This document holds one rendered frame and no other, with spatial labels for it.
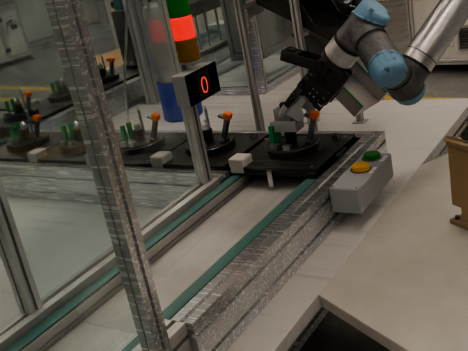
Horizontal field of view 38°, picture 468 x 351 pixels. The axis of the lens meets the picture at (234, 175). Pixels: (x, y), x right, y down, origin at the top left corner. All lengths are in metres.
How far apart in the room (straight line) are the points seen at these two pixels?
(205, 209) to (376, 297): 0.48
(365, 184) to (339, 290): 0.29
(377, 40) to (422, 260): 0.46
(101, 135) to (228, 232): 0.67
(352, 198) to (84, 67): 0.80
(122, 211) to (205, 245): 0.57
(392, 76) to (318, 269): 0.43
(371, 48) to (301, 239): 0.42
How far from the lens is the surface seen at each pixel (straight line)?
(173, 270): 1.39
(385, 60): 1.46
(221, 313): 1.19
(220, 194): 1.63
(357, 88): 1.96
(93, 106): 0.86
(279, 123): 1.71
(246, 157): 1.69
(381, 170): 1.61
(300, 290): 1.34
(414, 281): 1.33
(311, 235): 1.45
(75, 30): 0.85
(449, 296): 1.28
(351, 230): 1.53
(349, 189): 1.49
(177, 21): 1.54
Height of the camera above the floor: 1.55
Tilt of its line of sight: 21 degrees down
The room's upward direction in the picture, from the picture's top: 11 degrees counter-clockwise
